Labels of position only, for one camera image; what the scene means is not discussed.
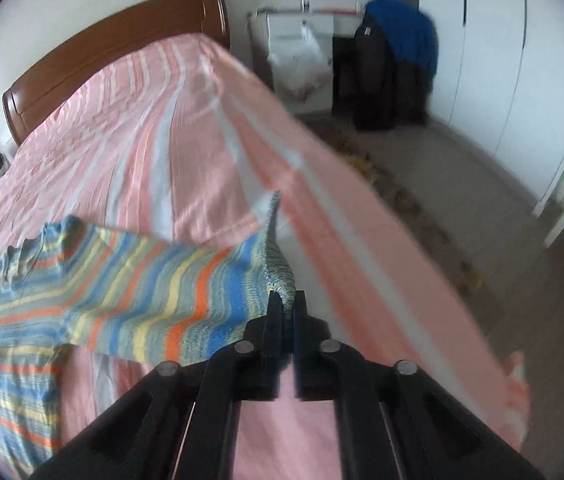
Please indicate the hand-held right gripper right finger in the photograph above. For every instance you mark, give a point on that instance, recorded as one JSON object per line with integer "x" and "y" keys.
{"x": 302, "y": 321}

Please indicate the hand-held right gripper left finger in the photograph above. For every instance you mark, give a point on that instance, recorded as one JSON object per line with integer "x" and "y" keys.
{"x": 274, "y": 321}

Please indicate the multicolour striped knit sweater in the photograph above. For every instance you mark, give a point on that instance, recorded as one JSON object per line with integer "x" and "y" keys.
{"x": 137, "y": 280}

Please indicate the pink striped bed blanket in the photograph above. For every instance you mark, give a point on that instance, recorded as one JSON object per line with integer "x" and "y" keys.
{"x": 187, "y": 135}

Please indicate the black jacket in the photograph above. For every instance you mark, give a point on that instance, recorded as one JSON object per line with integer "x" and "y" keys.
{"x": 381, "y": 85}

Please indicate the clear plastic bag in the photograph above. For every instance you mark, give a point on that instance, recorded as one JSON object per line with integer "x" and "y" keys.
{"x": 302, "y": 67}

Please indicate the white desk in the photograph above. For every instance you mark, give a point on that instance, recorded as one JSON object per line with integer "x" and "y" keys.
{"x": 287, "y": 25}

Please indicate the blue garment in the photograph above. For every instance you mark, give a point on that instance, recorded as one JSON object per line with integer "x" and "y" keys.
{"x": 406, "y": 30}

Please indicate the white wardrobe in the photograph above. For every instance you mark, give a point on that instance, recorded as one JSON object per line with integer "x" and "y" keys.
{"x": 486, "y": 60}

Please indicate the brown wooden headboard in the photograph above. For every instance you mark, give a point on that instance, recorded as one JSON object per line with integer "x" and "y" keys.
{"x": 112, "y": 35}

